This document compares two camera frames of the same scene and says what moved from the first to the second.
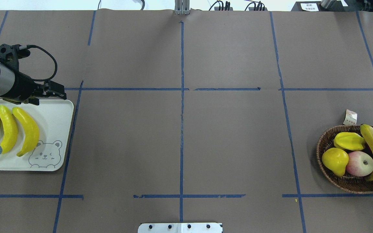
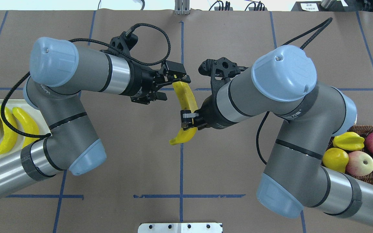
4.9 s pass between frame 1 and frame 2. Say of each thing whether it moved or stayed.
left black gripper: moved
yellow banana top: stayed
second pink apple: stayed
